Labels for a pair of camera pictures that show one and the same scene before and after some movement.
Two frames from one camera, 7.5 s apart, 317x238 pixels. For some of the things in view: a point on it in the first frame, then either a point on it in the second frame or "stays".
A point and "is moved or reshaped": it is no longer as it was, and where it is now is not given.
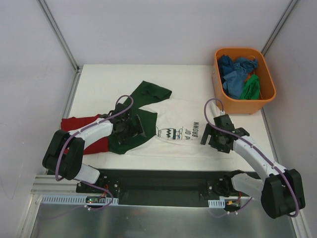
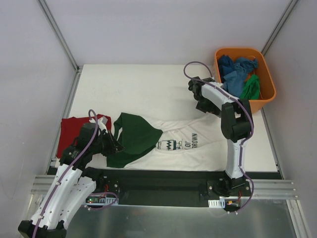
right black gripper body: (208, 135) -> (196, 87)
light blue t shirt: (234, 81) stays
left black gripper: (138, 125) -> (109, 142)
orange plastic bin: (267, 91) stays
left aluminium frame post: (59, 35) stays
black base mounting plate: (162, 187) stays
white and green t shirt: (173, 127) is moved or reshaped
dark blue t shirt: (226, 65) stays
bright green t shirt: (251, 89) stays
